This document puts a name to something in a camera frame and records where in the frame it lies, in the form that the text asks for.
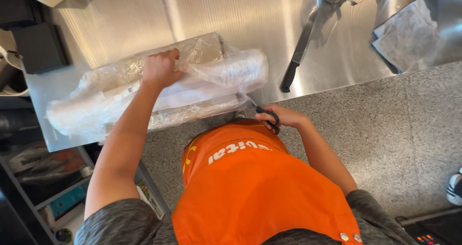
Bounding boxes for person's left hand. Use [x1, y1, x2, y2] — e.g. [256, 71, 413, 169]
[141, 48, 186, 91]

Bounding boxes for person's right hand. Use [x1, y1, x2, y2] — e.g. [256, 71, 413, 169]
[255, 104, 311, 130]

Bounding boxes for black handled scissors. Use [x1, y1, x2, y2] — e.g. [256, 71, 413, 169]
[247, 97, 281, 135]

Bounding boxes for clear plastic roll package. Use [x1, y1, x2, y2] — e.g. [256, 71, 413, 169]
[46, 32, 269, 142]

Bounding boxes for orange apron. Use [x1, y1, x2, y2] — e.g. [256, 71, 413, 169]
[171, 119, 364, 245]

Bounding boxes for black flat box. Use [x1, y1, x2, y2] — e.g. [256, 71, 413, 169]
[13, 23, 69, 75]

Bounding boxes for white bag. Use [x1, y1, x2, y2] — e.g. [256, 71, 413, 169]
[0, 29, 30, 98]

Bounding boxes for white crumpled cloth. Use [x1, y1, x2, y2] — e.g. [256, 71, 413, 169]
[372, 0, 439, 75]

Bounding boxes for grey shirt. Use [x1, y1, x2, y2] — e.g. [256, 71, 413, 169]
[74, 189, 419, 245]

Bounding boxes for shelf rack with supplies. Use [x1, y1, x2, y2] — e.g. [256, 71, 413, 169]
[0, 143, 171, 245]

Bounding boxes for black device with red lights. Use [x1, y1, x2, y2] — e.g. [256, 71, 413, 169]
[395, 207, 462, 245]

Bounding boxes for black handled kitchen knife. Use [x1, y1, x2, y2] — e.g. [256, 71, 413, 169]
[280, 6, 321, 93]

